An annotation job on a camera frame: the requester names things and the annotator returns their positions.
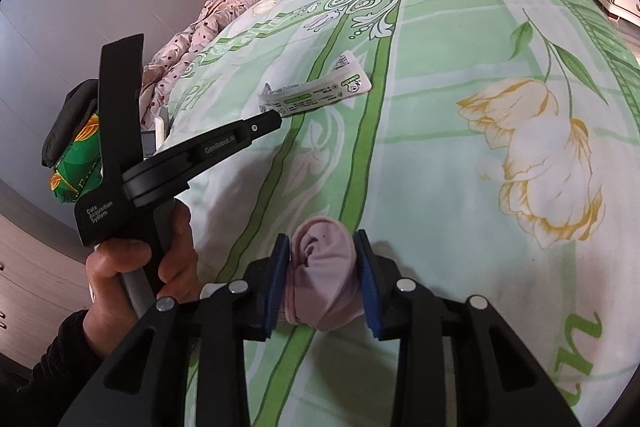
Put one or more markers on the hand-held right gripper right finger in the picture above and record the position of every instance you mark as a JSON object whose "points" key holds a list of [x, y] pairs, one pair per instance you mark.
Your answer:
{"points": [[370, 292]]}

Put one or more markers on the person's left forearm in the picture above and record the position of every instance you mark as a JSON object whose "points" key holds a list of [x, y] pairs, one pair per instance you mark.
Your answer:
{"points": [[55, 372]]}

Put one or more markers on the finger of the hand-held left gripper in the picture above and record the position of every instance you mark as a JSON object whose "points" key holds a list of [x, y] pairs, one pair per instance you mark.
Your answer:
{"points": [[210, 147]]}

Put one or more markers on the pink polka dot quilt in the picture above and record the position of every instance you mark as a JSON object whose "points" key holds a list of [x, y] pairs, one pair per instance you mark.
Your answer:
{"points": [[215, 12]]}

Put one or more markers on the green floral blanket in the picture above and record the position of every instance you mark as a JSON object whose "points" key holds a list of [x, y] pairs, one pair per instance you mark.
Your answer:
{"points": [[450, 132]]}

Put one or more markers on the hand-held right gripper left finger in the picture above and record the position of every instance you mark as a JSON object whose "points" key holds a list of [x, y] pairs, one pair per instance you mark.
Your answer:
{"points": [[277, 292]]}

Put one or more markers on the pink sock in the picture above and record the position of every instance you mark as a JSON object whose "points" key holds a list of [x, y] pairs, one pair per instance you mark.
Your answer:
{"points": [[325, 277]]}

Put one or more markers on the long white wrapper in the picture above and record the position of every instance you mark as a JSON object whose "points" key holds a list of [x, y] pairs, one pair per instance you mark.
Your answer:
{"points": [[320, 94]]}

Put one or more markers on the wooden drawer cabinet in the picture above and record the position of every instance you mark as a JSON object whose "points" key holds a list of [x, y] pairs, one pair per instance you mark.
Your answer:
{"points": [[35, 277]]}

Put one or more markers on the person's left hand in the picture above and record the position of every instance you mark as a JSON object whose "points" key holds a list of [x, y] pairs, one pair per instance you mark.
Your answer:
{"points": [[107, 302]]}

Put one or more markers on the green printed bag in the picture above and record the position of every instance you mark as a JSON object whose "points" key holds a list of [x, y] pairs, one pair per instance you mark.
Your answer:
{"points": [[75, 157]]}

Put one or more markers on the black cloth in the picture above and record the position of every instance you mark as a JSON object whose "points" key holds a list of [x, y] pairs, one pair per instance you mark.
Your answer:
{"points": [[70, 112]]}

